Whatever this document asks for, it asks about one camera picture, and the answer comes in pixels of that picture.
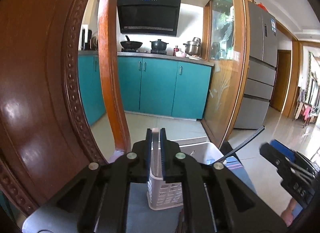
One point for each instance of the pink bowl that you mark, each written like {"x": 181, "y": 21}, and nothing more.
{"x": 180, "y": 54}

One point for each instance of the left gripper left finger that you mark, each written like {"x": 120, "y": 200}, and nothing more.
{"x": 97, "y": 198}

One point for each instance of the white plastic utensil basket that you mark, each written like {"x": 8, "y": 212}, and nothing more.
{"x": 165, "y": 192}

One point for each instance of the brown wooden door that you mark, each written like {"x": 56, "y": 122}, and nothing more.
{"x": 282, "y": 79}

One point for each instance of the person's right hand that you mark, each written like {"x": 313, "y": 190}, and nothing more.
{"x": 291, "y": 212}

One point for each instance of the thin dark chopstick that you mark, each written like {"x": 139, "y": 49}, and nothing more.
{"x": 239, "y": 147}

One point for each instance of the glass sliding door wooden frame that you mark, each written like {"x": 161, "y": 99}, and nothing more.
{"x": 225, "y": 44}

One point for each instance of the stainless steel stockpot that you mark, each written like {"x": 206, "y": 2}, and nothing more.
{"x": 193, "y": 47}

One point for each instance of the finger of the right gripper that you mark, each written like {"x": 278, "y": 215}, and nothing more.
{"x": 275, "y": 157}
{"x": 281, "y": 147}

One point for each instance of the silver refrigerator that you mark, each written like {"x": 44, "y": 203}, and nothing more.
{"x": 262, "y": 69}

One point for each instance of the teal lower cabinets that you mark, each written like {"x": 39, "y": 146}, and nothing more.
{"x": 147, "y": 85}

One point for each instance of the carved brown wooden chair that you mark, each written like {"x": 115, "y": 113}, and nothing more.
{"x": 45, "y": 136}

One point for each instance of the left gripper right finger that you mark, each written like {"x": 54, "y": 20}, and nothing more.
{"x": 214, "y": 198}

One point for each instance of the black clay pot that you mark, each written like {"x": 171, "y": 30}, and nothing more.
{"x": 158, "y": 45}

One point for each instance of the black wok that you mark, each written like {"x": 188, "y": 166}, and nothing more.
{"x": 130, "y": 45}

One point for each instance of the black range hood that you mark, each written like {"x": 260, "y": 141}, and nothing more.
{"x": 148, "y": 16}

